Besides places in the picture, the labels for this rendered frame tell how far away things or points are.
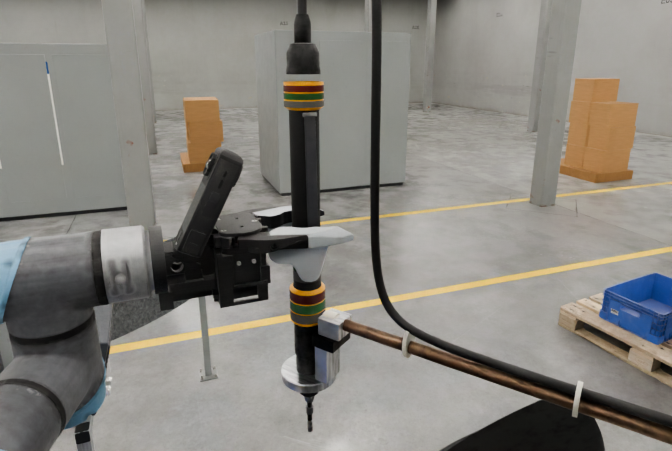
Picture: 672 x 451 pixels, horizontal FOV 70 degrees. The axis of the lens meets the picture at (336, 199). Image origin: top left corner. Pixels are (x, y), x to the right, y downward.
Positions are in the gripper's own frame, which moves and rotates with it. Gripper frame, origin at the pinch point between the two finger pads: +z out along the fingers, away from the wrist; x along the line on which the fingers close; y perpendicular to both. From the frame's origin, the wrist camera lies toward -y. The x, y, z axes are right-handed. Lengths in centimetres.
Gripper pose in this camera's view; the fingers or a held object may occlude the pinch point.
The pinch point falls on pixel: (330, 218)
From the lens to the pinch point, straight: 56.5
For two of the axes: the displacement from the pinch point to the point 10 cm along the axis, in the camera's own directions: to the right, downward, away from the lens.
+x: 3.7, 2.5, -8.9
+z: 9.3, -1.0, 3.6
